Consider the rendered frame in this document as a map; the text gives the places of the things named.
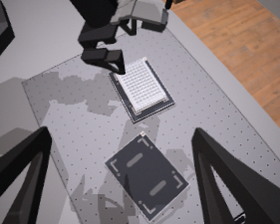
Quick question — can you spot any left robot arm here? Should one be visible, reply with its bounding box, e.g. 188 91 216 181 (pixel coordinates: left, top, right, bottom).
141 8 168 33

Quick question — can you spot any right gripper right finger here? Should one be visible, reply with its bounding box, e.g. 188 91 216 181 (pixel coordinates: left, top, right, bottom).
191 127 280 224

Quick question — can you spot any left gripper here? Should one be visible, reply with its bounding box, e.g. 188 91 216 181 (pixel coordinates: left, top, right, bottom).
70 0 163 75

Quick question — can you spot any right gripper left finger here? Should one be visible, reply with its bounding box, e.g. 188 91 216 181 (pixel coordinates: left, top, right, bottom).
0 126 52 224

